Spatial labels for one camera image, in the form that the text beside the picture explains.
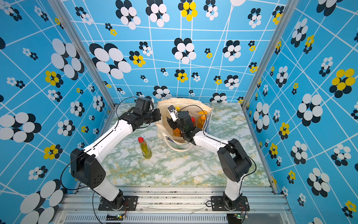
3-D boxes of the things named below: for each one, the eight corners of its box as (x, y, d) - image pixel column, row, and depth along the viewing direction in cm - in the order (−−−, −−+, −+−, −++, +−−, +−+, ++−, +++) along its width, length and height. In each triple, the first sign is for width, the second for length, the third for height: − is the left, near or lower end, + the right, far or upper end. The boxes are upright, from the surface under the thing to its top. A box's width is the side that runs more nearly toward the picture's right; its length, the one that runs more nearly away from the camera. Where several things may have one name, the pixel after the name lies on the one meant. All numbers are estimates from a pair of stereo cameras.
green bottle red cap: (144, 159, 92) (136, 145, 77) (145, 151, 95) (138, 136, 80) (151, 159, 92) (145, 145, 77) (152, 151, 95) (146, 136, 80)
